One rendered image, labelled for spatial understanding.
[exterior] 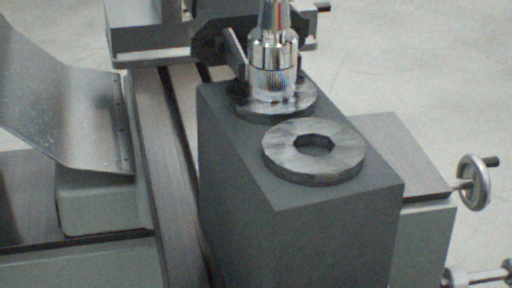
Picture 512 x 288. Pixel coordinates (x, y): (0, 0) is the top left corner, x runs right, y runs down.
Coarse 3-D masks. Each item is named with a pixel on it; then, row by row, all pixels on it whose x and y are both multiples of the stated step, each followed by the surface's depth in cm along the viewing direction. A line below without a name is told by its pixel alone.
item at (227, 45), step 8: (224, 32) 72; (232, 32) 72; (216, 40) 72; (224, 40) 72; (232, 40) 71; (216, 48) 73; (224, 48) 72; (232, 48) 70; (240, 48) 70; (224, 56) 73; (232, 56) 70; (240, 56) 69; (232, 64) 70; (240, 64) 68; (240, 72) 69; (240, 80) 69
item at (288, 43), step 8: (256, 32) 67; (288, 32) 68; (248, 40) 67; (256, 40) 66; (264, 40) 66; (272, 40) 66; (280, 40) 66; (288, 40) 66; (296, 40) 67; (256, 48) 66; (264, 48) 66; (272, 48) 65; (280, 48) 66; (288, 48) 66
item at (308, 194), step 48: (240, 96) 69; (240, 144) 65; (288, 144) 63; (336, 144) 63; (240, 192) 65; (288, 192) 59; (336, 192) 59; (384, 192) 60; (240, 240) 68; (288, 240) 59; (336, 240) 61; (384, 240) 64
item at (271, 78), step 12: (252, 60) 67; (264, 60) 66; (276, 60) 66; (288, 60) 67; (252, 72) 68; (264, 72) 67; (276, 72) 67; (288, 72) 67; (252, 84) 68; (264, 84) 68; (276, 84) 68; (288, 84) 68; (252, 96) 69; (264, 96) 68; (276, 96) 68; (288, 96) 69
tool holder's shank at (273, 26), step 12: (264, 0) 65; (276, 0) 64; (264, 12) 65; (276, 12) 65; (288, 12) 66; (264, 24) 65; (276, 24) 65; (288, 24) 66; (264, 36) 66; (276, 36) 66
